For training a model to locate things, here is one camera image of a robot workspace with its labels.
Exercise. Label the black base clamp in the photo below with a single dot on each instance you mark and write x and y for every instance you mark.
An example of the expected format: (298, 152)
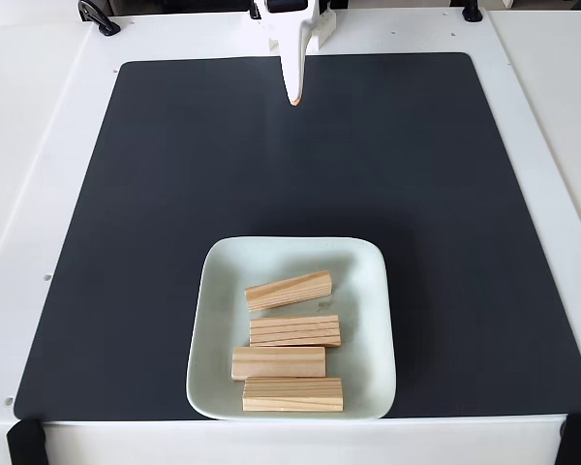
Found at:
(255, 10)

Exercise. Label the wooden block with dark grooves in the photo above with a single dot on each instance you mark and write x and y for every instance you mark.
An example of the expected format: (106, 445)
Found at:
(295, 331)

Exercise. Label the black rubber mat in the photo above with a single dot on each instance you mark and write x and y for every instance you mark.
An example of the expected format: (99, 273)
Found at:
(126, 290)

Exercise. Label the wooden block with dark knot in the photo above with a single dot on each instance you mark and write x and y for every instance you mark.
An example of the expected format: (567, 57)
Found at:
(288, 290)

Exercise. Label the pale green square plate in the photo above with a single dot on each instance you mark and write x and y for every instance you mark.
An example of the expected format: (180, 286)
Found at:
(223, 290)

